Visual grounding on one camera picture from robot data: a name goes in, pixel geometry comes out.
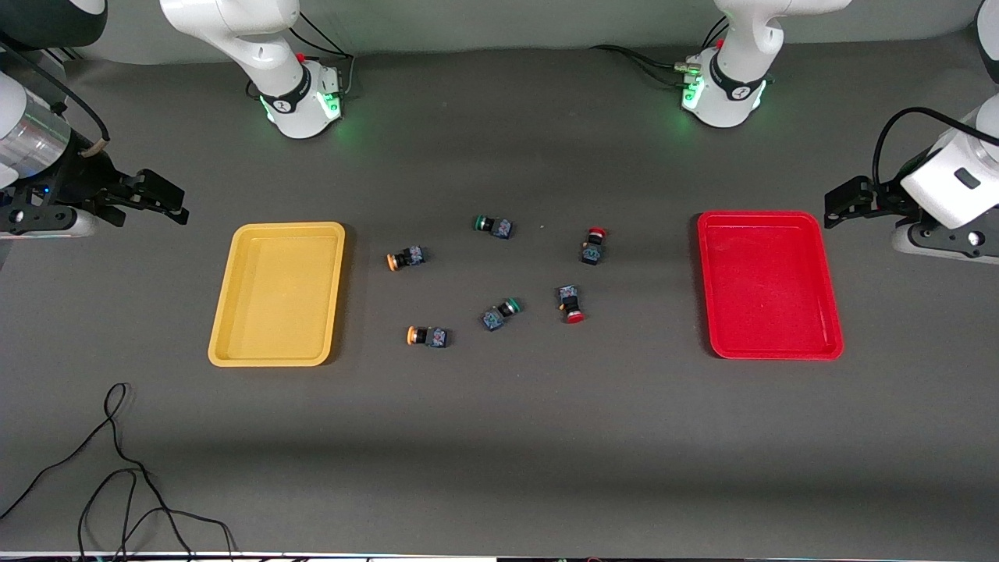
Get red plastic tray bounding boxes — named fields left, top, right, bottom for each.
left=697, top=210, right=845, bottom=361

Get yellow plastic tray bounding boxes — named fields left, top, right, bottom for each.
left=208, top=222, right=347, bottom=368

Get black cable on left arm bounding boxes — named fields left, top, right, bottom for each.
left=872, top=106, right=978, bottom=190

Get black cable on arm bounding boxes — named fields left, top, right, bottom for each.
left=872, top=106, right=978, bottom=190
left=0, top=31, right=111, bottom=159

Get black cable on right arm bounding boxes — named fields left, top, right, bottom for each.
left=0, top=31, right=111, bottom=159

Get black right arm base cables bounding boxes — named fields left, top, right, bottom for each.
left=247, top=11, right=357, bottom=100

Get black arm base cables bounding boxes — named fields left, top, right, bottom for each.
left=588, top=16, right=730, bottom=88
left=247, top=11, right=357, bottom=100

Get long black loose cable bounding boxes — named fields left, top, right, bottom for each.
left=0, top=382, right=236, bottom=562

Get black left arm base cables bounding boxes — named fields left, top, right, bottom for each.
left=588, top=16, right=730, bottom=88

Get black looped loose cable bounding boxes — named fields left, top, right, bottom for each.
left=76, top=467, right=194, bottom=562

